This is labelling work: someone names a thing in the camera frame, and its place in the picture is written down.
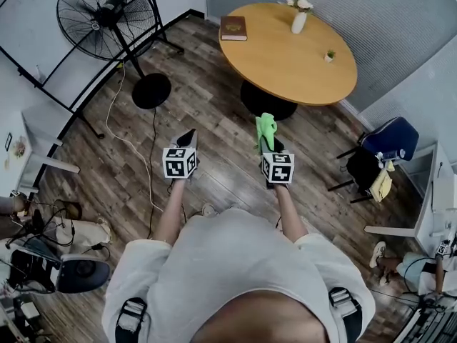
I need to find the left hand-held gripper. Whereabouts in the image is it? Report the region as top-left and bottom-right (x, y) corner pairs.
(162, 128), (200, 182)

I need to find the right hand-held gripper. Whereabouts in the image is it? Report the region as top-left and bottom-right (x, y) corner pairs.
(257, 134), (296, 191)

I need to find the green cloth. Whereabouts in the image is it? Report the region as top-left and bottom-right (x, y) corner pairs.
(254, 112), (278, 155)

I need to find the brown hardcover book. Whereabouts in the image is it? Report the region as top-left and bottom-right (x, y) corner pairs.
(219, 15), (248, 43)

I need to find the person's left forearm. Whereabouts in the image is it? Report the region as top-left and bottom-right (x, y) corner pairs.
(151, 179), (187, 247)

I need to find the person's right forearm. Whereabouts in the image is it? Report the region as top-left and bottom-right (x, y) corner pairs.
(272, 184), (309, 245)

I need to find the yellow cloth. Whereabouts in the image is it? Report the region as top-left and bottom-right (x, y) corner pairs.
(368, 159), (396, 204)

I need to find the round wooden table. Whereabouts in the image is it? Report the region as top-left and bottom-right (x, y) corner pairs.
(218, 2), (358, 121)

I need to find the black bag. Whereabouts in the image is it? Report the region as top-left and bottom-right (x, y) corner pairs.
(345, 147), (382, 197)

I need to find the person's white shirt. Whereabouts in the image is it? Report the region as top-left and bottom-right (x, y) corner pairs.
(101, 207), (376, 343)

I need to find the blue chair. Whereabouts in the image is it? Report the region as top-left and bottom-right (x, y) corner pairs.
(327, 116), (421, 204)

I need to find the white vase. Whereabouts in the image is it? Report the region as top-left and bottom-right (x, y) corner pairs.
(290, 10), (308, 35)

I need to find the beige bag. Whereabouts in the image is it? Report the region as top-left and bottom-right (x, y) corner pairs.
(44, 215), (113, 255)

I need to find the white flower bouquet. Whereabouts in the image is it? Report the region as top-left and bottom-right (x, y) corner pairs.
(277, 0), (316, 14)

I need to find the black standing fan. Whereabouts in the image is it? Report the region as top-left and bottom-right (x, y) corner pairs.
(56, 0), (173, 111)

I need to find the white side cabinet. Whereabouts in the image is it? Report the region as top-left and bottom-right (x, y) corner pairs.
(19, 101), (81, 194)

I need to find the black-framed whiteboard stand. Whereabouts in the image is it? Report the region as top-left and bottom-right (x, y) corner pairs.
(0, 0), (186, 192)

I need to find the white desk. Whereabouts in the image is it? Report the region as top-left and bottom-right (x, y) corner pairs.
(363, 140), (457, 257)

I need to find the grey office chair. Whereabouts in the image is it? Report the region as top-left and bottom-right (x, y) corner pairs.
(9, 250), (112, 296)

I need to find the white floor cable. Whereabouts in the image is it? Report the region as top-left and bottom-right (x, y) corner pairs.
(105, 61), (164, 213)

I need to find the black backpack strap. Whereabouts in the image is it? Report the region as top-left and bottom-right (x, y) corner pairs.
(114, 297), (149, 343)
(328, 287), (363, 343)

